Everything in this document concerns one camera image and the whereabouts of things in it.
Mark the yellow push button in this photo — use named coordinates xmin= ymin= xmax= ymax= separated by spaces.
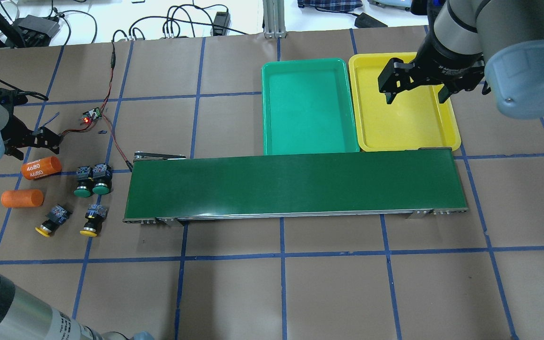
xmin=34 ymin=204 xmax=72 ymax=238
xmin=79 ymin=204 xmax=108 ymax=238

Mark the green push button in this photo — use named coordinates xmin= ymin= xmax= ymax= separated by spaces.
xmin=73 ymin=166 xmax=94 ymax=198
xmin=92 ymin=163 xmax=113 ymax=196

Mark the yellow plastic tray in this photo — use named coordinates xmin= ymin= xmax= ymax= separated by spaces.
xmin=348 ymin=53 xmax=461 ymax=152

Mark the green plastic tray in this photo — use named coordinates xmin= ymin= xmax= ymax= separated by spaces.
xmin=261 ymin=58 xmax=360 ymax=155

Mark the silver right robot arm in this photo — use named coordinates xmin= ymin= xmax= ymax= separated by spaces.
xmin=378 ymin=0 xmax=544 ymax=119

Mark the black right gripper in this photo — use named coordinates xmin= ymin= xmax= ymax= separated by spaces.
xmin=378 ymin=40 xmax=485 ymax=105

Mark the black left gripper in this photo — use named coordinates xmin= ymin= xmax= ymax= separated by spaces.
xmin=0 ymin=90 xmax=63 ymax=161

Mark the orange cylinder marked 4680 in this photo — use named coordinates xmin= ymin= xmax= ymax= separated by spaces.
xmin=21 ymin=156 xmax=62 ymax=180

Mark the red black power cable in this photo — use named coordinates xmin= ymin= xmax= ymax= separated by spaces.
xmin=57 ymin=42 xmax=133 ymax=171

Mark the green conveyor belt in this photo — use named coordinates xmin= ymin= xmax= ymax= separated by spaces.
xmin=123 ymin=148 xmax=468 ymax=224

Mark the blue teach pendant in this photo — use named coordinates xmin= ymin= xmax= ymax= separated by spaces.
xmin=368 ymin=0 xmax=413 ymax=11

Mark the folded blue plaid umbrella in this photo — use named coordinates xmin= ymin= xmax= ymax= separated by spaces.
xmin=297 ymin=0 xmax=364 ymax=12

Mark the plain orange cylinder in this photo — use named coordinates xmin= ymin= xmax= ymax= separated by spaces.
xmin=0 ymin=189 xmax=44 ymax=208

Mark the black power adapter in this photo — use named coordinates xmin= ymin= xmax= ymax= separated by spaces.
xmin=211 ymin=11 xmax=230 ymax=36

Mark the black power brick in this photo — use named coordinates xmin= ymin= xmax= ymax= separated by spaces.
xmin=354 ymin=13 xmax=387 ymax=28

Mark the small green controller board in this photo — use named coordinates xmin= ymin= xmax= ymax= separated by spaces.
xmin=81 ymin=107 xmax=102 ymax=125

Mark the aluminium frame post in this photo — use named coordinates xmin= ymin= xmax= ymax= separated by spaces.
xmin=263 ymin=0 xmax=287 ymax=39

